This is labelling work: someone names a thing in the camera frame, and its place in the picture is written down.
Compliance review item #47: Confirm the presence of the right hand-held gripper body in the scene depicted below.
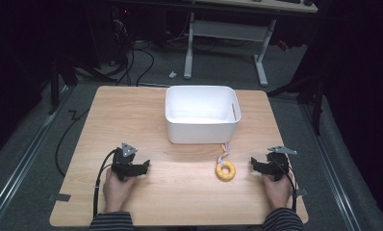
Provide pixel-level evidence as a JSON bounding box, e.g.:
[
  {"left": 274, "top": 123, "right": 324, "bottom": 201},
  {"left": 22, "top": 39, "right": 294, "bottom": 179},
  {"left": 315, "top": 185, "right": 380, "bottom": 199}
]
[{"left": 265, "top": 145, "right": 298, "bottom": 183}]

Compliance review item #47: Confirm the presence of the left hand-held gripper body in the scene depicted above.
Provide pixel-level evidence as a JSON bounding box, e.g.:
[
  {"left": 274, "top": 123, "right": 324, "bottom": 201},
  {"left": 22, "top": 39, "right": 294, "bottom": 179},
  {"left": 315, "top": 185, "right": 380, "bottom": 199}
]
[{"left": 111, "top": 141, "right": 140, "bottom": 183}]

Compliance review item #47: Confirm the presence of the yellow ring rope toy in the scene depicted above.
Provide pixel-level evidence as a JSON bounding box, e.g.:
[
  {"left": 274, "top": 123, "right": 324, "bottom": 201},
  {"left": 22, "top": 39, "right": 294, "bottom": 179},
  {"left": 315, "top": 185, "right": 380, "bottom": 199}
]
[{"left": 215, "top": 142, "right": 237, "bottom": 183}]

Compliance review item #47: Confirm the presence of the white plastic bin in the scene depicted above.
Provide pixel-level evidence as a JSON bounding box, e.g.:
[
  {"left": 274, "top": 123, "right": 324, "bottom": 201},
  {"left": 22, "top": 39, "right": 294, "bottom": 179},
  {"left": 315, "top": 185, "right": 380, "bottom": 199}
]
[{"left": 165, "top": 85, "right": 243, "bottom": 145}]

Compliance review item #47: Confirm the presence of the person's right hand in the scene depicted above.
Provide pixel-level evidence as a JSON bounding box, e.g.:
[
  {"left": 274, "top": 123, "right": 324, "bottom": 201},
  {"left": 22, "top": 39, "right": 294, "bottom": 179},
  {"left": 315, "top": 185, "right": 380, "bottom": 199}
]
[{"left": 262, "top": 172, "right": 294, "bottom": 212}]

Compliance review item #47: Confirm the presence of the person's left hand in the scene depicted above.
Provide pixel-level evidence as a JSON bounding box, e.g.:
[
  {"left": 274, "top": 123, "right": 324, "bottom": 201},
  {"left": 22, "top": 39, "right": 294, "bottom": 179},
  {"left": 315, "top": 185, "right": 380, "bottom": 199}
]
[{"left": 102, "top": 167, "right": 138, "bottom": 214}]

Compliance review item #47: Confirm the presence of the black metal stand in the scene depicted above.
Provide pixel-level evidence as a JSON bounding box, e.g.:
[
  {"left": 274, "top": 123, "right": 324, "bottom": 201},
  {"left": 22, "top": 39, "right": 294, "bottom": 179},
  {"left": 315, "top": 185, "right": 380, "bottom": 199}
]
[{"left": 267, "top": 71, "right": 325, "bottom": 137}]

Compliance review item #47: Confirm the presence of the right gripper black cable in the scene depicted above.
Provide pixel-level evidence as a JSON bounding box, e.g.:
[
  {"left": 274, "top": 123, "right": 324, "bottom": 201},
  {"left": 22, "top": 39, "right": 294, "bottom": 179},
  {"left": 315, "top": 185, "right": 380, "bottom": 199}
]
[{"left": 270, "top": 158, "right": 299, "bottom": 214}]

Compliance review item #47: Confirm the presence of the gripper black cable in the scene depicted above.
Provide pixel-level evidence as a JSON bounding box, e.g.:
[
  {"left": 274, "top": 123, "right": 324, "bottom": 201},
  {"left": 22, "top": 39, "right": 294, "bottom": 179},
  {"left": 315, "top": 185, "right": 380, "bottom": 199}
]
[
  {"left": 92, "top": 147, "right": 120, "bottom": 222},
  {"left": 270, "top": 158, "right": 299, "bottom": 214}
]

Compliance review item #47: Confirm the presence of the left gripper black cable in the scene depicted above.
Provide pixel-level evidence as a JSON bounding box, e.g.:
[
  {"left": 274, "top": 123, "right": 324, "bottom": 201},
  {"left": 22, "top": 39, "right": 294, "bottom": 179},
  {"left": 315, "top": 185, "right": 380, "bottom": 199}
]
[{"left": 92, "top": 147, "right": 120, "bottom": 222}]

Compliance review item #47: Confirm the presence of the metal floor rail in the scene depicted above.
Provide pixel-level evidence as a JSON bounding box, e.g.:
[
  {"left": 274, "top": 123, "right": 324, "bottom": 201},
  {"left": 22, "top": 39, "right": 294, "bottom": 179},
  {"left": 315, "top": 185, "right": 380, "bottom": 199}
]
[
  {"left": 0, "top": 84, "right": 72, "bottom": 222},
  {"left": 299, "top": 104, "right": 363, "bottom": 231}
]

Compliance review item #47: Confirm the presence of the black floor cable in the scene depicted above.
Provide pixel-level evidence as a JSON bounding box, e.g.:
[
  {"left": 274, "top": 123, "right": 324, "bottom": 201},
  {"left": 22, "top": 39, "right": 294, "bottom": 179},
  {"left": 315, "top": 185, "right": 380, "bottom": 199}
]
[{"left": 54, "top": 109, "right": 90, "bottom": 178}]

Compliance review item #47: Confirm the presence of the bundle of black floor cables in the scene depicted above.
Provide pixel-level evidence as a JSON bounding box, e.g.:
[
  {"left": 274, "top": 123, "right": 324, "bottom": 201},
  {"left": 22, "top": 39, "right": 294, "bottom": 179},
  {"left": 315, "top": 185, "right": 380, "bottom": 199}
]
[{"left": 111, "top": 13, "right": 156, "bottom": 88}]

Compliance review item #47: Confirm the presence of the white metal frame desk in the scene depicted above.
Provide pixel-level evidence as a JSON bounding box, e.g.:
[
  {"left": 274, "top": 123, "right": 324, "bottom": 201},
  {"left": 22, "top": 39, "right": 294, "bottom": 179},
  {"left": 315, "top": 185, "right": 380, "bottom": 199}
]
[{"left": 183, "top": 0, "right": 319, "bottom": 88}]

